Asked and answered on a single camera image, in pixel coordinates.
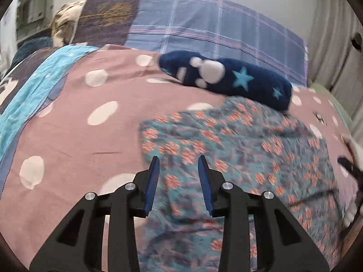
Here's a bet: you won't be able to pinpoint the grey shelf unit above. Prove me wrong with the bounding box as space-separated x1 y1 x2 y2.
15 0 57 40

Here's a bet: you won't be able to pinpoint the floral teal small garment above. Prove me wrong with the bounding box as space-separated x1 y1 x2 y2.
138 96 348 272

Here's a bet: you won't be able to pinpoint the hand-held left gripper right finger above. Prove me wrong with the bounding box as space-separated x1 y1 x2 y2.
198 155 331 272

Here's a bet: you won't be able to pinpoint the navy star paw plush cushion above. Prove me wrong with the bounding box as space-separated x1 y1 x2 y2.
158 50 293 112

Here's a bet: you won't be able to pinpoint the light green sheet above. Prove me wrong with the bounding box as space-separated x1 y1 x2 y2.
308 82 355 119

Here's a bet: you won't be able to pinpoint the white folded clothes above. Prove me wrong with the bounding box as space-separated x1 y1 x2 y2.
343 135 363 160

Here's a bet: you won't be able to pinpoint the beige curtain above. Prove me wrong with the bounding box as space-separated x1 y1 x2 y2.
308 0 363 117

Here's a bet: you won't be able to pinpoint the teal blue blanket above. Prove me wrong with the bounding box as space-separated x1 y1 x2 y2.
0 45 98 159

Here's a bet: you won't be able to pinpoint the dark tree print pillow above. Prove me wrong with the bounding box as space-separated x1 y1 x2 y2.
72 0 144 47

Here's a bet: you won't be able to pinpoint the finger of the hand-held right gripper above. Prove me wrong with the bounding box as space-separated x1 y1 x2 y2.
337 156 363 180

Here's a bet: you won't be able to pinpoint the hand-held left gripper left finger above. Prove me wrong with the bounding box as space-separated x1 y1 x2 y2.
29 156 161 272

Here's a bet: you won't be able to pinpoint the beige patterned cloth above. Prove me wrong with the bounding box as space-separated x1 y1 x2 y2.
51 1 86 47

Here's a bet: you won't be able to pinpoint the pink polka dot blanket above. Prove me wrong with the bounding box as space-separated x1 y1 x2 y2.
0 45 361 261

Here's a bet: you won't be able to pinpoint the blue plaid pillow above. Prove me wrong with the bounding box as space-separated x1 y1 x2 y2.
126 0 309 87

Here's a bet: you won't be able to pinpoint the person's right hand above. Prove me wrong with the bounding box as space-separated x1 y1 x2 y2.
344 200 358 228

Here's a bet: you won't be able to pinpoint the dark teal fuzzy cloth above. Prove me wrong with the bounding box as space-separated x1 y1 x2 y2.
13 37 54 68

